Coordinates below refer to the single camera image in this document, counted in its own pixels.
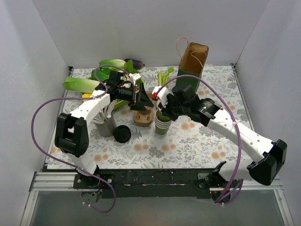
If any stack of green paper cups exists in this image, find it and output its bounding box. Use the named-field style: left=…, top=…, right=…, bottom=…
left=155, top=110, right=172, bottom=136

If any black coffee cup lid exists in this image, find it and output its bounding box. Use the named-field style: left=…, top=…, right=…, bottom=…
left=113, top=125, right=131, bottom=143

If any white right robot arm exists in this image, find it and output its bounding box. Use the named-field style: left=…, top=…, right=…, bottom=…
left=152, top=84, right=287, bottom=187

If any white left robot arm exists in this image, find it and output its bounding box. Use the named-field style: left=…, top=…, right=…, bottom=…
left=55, top=70, right=154, bottom=188

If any brown cardboard cup carrier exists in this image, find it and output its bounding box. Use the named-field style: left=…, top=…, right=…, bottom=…
left=133, top=107, right=154, bottom=127

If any green vegetable tray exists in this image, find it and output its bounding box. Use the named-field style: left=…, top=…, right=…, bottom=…
left=87, top=70, right=145, bottom=110

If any green bok choy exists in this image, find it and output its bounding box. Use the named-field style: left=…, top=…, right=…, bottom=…
left=89, top=68, right=111, bottom=82

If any floral table mat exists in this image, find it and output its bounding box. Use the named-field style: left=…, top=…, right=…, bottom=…
left=47, top=65, right=265, bottom=170

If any celery stalk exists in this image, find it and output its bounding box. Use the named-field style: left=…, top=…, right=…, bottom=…
left=157, top=67, right=174, bottom=86

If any purple eggplant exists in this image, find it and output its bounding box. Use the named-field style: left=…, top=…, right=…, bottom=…
left=124, top=58, right=145, bottom=70

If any yellow corn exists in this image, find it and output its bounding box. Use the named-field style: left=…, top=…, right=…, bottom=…
left=82, top=93, right=91, bottom=102

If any green paper bag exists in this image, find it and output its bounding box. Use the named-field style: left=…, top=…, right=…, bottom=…
left=176, top=37, right=209, bottom=92

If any grey straw holder cup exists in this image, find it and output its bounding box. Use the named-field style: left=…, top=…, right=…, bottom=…
left=94, top=116, right=116, bottom=137

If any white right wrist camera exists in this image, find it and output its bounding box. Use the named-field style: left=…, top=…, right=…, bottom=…
left=152, top=86, right=169, bottom=108

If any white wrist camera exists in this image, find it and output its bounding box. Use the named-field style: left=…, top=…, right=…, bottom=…
left=152, top=86, right=169, bottom=108
left=128, top=73, right=143, bottom=86

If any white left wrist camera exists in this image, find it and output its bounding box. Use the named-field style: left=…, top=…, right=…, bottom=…
left=128, top=73, right=143, bottom=86

